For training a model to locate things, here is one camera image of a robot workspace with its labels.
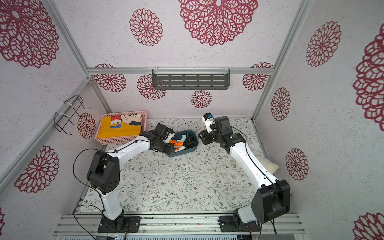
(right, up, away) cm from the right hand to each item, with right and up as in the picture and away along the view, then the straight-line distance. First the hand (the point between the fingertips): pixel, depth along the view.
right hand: (201, 131), depth 80 cm
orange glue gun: (-12, -8, +19) cm, 24 cm away
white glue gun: (-12, -11, +17) cm, 24 cm away
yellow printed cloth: (-59, +4, +26) cm, 64 cm away
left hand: (-18, -11, +13) cm, 25 cm away
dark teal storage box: (-5, -7, +19) cm, 21 cm away
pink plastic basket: (-64, -7, +22) cm, 68 cm away
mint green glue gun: (-10, -3, +23) cm, 25 cm away
